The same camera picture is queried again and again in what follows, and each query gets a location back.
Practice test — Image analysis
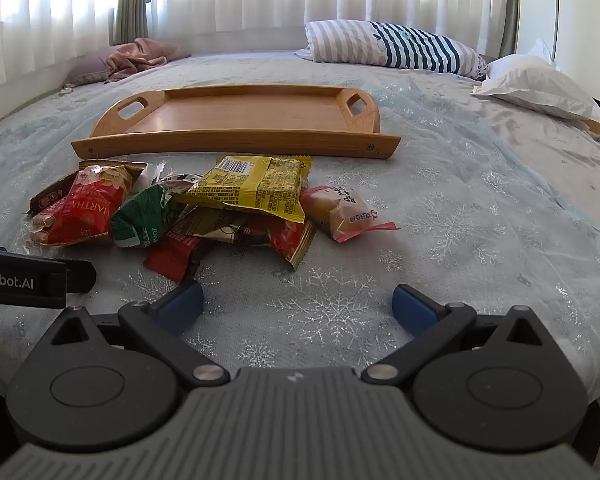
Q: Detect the striped pillow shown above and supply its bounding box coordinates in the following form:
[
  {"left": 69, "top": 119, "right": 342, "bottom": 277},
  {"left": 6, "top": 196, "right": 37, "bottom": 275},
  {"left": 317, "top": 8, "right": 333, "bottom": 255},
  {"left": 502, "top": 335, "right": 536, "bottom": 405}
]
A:
[{"left": 295, "top": 19, "right": 488, "bottom": 80}]

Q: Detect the yellow snack packet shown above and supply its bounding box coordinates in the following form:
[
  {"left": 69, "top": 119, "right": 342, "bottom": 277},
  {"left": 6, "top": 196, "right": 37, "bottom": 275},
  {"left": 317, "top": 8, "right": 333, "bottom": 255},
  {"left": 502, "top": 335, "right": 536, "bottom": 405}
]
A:
[{"left": 172, "top": 155, "right": 312, "bottom": 222}]

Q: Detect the red wafer bar packet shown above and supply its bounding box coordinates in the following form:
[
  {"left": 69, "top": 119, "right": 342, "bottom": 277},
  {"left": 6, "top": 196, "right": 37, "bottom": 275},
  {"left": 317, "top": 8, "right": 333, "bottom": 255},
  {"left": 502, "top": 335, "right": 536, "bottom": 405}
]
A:
[{"left": 143, "top": 234, "right": 208, "bottom": 285}]

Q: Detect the brown sunflower seed packet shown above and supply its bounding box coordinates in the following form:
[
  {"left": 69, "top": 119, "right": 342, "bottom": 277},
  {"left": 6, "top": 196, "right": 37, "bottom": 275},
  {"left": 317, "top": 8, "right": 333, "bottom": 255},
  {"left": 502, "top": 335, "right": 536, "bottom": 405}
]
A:
[{"left": 167, "top": 205, "right": 276, "bottom": 248}]

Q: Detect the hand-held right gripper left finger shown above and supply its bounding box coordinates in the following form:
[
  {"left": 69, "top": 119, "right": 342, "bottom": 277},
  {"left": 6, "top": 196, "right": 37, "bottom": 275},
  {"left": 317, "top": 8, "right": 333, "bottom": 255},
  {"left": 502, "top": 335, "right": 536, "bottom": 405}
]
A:
[{"left": 30, "top": 280, "right": 231, "bottom": 389}]

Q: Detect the purple pillow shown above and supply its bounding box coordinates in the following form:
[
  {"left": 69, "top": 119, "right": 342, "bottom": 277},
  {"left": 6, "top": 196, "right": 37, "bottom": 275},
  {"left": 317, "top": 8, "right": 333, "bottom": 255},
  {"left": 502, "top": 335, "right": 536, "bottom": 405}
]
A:
[{"left": 62, "top": 47, "right": 131, "bottom": 86}]

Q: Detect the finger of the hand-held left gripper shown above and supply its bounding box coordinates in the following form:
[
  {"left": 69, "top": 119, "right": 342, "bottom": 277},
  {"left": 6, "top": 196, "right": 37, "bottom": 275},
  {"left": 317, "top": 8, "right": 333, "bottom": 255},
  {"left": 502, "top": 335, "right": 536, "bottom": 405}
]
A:
[{"left": 62, "top": 259, "right": 97, "bottom": 295}]

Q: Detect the bun packet with pink edge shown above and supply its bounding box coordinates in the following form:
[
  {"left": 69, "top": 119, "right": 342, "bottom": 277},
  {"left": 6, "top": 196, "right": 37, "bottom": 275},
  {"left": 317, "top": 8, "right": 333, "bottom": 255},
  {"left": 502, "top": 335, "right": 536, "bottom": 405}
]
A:
[{"left": 299, "top": 185, "right": 402, "bottom": 244}]

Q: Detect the white pillow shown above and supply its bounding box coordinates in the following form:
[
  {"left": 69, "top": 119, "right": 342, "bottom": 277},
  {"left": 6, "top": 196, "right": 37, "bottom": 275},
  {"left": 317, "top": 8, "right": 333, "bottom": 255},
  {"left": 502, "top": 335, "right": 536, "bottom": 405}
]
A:
[{"left": 472, "top": 39, "right": 600, "bottom": 126}]

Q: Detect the green curtain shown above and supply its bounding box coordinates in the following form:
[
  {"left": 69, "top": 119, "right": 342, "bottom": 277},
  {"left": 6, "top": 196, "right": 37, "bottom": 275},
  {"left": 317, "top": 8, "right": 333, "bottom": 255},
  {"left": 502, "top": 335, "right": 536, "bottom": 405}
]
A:
[
  {"left": 111, "top": 0, "right": 153, "bottom": 45},
  {"left": 497, "top": 0, "right": 522, "bottom": 57}
]

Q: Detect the white pastry packet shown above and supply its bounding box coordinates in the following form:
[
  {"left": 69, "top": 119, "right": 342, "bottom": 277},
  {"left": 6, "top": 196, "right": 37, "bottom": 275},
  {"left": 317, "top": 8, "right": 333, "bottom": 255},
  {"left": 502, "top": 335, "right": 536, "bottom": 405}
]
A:
[{"left": 139, "top": 161, "right": 203, "bottom": 193}]

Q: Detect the red gold-edged snack packet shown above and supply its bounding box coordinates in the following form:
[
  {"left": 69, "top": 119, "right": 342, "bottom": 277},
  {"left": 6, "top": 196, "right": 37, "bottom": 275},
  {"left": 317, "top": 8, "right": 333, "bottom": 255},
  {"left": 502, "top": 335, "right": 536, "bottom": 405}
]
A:
[{"left": 260, "top": 212, "right": 317, "bottom": 272}]

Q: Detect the large red peanut packet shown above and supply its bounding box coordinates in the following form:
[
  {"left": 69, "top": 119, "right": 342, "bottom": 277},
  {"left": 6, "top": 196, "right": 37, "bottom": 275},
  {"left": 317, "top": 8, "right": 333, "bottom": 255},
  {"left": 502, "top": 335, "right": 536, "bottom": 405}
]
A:
[{"left": 27, "top": 165, "right": 135, "bottom": 248}]

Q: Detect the white wardrobe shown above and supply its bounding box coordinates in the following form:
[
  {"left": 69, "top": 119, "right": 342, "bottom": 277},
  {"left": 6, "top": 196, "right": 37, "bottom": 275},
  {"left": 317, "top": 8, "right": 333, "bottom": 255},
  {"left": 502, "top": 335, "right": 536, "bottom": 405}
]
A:
[{"left": 515, "top": 0, "right": 600, "bottom": 111}]

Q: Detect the bed with pale sheet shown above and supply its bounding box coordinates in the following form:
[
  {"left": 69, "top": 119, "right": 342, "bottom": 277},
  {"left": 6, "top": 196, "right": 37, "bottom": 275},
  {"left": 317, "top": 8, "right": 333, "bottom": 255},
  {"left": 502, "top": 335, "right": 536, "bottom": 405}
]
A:
[{"left": 0, "top": 49, "right": 600, "bottom": 411}]

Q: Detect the dark brown snack packet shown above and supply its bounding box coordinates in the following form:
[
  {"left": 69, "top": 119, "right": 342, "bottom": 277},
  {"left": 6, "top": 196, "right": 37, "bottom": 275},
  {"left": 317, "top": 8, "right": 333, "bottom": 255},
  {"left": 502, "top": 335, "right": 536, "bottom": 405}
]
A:
[{"left": 28, "top": 160, "right": 148, "bottom": 218}]

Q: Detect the wooden tray with handles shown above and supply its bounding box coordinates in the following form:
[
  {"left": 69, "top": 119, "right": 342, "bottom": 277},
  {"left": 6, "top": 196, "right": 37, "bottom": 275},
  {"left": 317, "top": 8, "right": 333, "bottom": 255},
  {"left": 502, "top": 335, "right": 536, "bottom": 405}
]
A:
[{"left": 71, "top": 84, "right": 402, "bottom": 161}]

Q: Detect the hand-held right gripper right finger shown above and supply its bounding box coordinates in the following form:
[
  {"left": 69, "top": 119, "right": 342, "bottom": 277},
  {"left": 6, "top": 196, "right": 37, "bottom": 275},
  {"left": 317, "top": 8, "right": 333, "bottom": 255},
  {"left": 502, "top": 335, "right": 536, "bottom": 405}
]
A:
[{"left": 361, "top": 284, "right": 571, "bottom": 387}]

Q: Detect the pink crumpled cloth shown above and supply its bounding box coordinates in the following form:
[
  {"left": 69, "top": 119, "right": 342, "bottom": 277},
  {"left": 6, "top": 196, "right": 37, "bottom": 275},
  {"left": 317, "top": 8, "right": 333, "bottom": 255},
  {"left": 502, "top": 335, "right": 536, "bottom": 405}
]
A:
[{"left": 104, "top": 37, "right": 191, "bottom": 83}]

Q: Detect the green snack packet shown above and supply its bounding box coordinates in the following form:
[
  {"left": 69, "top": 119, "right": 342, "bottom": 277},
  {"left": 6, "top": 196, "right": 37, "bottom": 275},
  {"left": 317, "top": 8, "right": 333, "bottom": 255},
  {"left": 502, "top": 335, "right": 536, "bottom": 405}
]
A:
[{"left": 111, "top": 183, "right": 193, "bottom": 250}]

